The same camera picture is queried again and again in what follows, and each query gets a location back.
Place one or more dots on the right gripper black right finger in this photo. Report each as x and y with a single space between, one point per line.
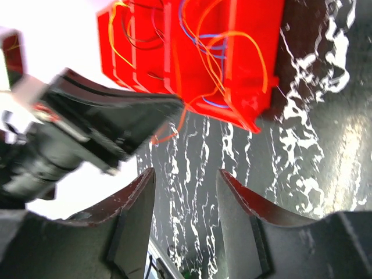
263 240

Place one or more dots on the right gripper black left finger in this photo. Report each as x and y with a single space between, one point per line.
107 240

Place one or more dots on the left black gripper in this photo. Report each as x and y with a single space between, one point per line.
102 125

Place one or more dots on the red storage bin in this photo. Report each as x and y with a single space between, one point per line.
147 31
115 45
219 57

